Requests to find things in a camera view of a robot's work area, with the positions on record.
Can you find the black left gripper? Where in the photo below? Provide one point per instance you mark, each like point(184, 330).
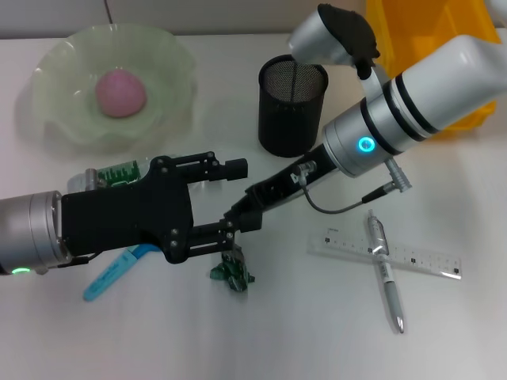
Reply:
point(119, 217)

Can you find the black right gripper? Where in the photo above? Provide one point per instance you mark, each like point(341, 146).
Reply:
point(289, 182)

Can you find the green plastic wrapper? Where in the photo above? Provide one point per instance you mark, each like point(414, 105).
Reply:
point(233, 273)

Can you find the clear green label water bottle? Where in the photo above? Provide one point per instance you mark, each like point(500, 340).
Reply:
point(119, 172)

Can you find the pink peach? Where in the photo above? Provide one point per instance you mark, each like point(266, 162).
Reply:
point(120, 95)

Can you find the black mesh pen holder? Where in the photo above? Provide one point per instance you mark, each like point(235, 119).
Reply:
point(285, 118)

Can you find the blue capped scissors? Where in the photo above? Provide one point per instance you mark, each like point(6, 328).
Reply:
point(105, 279)

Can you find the silver ballpoint pen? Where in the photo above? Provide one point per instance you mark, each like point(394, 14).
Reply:
point(390, 285)

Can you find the pale green glass fruit plate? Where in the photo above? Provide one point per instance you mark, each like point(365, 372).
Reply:
point(71, 118)

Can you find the transparent plastic ruler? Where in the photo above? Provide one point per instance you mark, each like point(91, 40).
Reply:
point(420, 259)

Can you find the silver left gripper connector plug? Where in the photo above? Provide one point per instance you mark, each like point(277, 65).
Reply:
point(92, 177)

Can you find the yellow plastic bin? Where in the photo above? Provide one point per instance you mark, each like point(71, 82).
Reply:
point(404, 20)

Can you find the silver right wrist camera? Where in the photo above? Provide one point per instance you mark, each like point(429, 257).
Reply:
point(317, 39)

